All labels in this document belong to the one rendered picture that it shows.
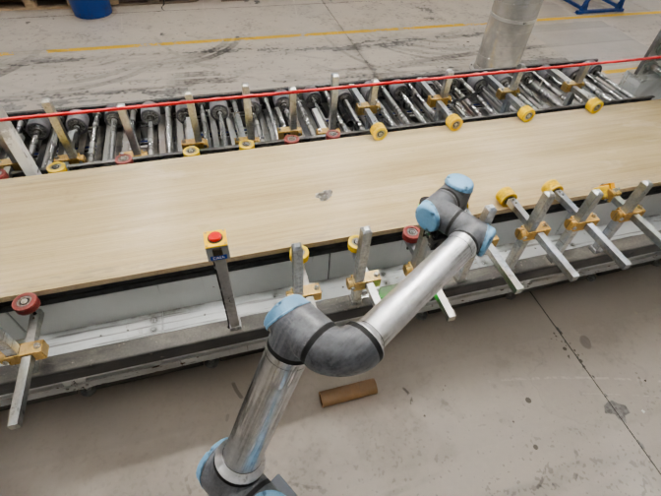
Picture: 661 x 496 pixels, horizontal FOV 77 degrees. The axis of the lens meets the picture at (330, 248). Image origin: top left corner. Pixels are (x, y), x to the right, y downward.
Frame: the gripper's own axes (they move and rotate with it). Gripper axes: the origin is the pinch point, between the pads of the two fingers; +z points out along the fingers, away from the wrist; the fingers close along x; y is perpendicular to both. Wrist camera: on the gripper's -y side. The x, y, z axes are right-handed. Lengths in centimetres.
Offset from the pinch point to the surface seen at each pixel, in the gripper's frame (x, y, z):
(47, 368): -6, 147, 31
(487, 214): -6.4, -20.5, -11.1
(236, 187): -69, 68, 11
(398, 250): -27.7, 0.0, 28.1
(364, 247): -6.0, 28.3, -5.3
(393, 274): -22.8, 2.5, 39.2
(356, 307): -4.2, 28.3, 31.2
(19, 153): -102, 160, 2
